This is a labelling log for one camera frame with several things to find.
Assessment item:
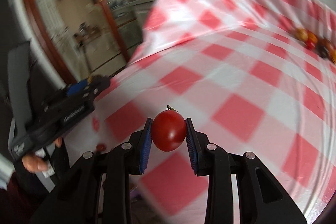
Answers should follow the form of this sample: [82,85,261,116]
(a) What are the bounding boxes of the dark red apple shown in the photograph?
[316,39,334,59]

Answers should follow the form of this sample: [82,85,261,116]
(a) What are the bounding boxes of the red white checkered tablecloth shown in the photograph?
[65,0,335,223]

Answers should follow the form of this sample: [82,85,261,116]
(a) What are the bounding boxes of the yellow-orange round fruit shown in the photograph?
[295,28,309,43]

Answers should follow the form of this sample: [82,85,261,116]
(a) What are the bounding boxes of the person's left hand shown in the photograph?
[22,136,64,173]

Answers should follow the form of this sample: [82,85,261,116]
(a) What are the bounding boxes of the small yellow-orange fruit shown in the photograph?
[329,49,336,64]

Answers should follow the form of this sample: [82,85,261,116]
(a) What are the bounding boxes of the small orange mandarin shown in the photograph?
[307,31,318,44]

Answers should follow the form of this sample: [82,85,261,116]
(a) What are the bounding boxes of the red cherry tomato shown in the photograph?
[96,143,106,153]
[151,105,186,152]
[305,39,316,51]

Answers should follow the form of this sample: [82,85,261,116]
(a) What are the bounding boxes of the red wooden door frame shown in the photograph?
[18,0,161,84]

